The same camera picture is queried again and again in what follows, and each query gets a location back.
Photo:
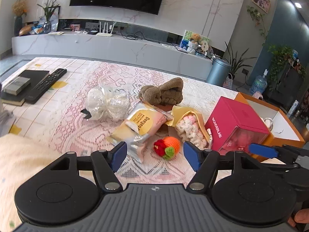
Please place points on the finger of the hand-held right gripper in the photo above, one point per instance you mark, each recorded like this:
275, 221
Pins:
293, 148
262, 149

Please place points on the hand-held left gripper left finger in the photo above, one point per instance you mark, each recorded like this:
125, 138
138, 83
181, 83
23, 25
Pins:
119, 156

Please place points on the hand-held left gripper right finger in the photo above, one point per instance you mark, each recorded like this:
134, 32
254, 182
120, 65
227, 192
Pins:
192, 156

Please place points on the orange red crochet toy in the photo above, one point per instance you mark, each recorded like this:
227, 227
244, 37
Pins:
171, 143

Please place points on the yellow pink knit bundle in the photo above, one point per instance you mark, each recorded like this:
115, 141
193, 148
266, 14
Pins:
190, 128

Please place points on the yellow soft packet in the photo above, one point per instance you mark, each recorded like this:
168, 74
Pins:
140, 123

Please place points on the orange storage box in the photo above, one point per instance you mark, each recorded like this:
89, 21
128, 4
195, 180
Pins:
263, 108

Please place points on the clear plastic bag white filling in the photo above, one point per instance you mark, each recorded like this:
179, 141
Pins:
106, 104

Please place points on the brown plush headband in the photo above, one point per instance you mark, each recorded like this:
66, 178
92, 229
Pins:
166, 91

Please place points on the person's right hand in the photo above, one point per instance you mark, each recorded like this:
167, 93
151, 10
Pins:
301, 218

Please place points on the white small charger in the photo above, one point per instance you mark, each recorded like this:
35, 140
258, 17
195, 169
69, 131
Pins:
269, 122

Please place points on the pink small appliance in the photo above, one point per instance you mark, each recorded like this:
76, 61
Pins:
257, 94

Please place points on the dark cabinet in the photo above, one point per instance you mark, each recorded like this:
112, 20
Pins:
289, 84

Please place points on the blue water bottle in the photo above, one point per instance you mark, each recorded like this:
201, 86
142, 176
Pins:
259, 84

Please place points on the potted long-leaf plant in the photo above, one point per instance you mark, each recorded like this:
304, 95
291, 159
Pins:
228, 82

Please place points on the pink white lace tablecloth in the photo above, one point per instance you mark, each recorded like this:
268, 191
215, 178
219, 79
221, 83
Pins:
108, 72

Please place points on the lemon print table cover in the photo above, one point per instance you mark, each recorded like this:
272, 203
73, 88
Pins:
48, 108

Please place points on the grey-blue trash can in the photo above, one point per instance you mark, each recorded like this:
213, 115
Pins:
218, 72

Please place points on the bushy green plant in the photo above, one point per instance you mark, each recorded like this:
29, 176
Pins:
280, 58

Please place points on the cream plush blanket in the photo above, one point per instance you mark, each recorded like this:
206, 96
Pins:
21, 154

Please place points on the black remote control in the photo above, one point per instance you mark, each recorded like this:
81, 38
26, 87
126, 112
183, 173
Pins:
45, 84

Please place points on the white marble TV console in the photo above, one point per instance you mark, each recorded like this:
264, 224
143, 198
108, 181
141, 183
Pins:
96, 48

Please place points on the green printed card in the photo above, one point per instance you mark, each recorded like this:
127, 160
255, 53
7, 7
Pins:
205, 40

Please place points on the black flat book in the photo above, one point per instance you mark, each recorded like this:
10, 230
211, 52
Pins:
33, 76

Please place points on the teddy bear bouquet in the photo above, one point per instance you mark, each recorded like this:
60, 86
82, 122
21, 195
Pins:
195, 38

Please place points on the white router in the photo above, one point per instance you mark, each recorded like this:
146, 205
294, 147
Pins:
104, 34

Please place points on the grey small box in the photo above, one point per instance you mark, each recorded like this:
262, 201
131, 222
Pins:
17, 84

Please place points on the small black box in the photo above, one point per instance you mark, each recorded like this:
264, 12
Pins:
93, 32

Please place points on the hanging green vine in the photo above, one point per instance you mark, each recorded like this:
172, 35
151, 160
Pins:
257, 17

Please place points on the small pink box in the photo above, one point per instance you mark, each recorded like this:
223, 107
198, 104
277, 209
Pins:
74, 27

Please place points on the ceiling spotlight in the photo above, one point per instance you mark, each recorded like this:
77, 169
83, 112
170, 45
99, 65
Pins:
298, 4

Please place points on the green plant in glass vase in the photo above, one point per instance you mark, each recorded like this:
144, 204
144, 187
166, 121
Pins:
47, 25

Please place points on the snack bags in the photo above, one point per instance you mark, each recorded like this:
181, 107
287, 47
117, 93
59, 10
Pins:
36, 29

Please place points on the dark vase with dried flowers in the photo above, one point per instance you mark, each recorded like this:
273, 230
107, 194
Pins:
18, 25

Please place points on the wooden picture frame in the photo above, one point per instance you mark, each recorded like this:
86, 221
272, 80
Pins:
260, 0

